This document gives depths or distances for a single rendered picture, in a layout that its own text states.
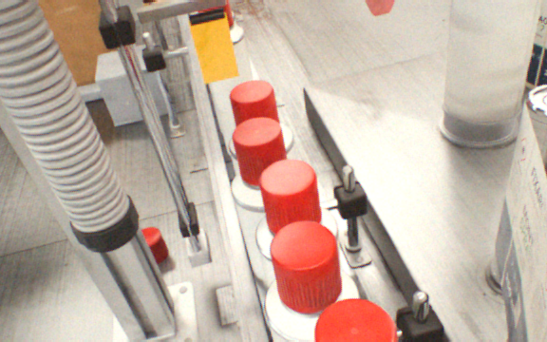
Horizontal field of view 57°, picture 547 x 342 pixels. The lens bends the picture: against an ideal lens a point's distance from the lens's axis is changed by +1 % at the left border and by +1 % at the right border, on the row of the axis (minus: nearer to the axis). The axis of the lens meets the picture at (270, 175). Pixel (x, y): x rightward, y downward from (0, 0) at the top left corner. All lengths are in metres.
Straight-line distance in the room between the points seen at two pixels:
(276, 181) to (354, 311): 0.09
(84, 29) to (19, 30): 0.75
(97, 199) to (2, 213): 0.55
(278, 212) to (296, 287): 0.05
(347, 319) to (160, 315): 0.32
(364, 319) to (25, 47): 0.17
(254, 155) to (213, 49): 0.13
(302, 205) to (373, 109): 0.44
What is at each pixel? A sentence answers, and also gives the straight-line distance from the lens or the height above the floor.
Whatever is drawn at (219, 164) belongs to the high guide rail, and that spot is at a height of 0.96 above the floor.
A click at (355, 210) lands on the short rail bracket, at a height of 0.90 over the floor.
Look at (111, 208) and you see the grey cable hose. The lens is 0.27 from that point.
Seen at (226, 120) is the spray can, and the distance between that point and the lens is 0.60.
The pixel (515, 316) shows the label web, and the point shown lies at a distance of 0.39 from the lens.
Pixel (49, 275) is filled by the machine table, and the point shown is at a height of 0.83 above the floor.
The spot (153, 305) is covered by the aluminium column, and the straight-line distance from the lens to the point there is 0.50.
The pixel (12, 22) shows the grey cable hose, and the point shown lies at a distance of 0.22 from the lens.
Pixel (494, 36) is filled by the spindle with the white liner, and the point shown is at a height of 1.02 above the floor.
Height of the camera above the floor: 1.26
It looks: 39 degrees down
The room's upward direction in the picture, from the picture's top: 11 degrees counter-clockwise
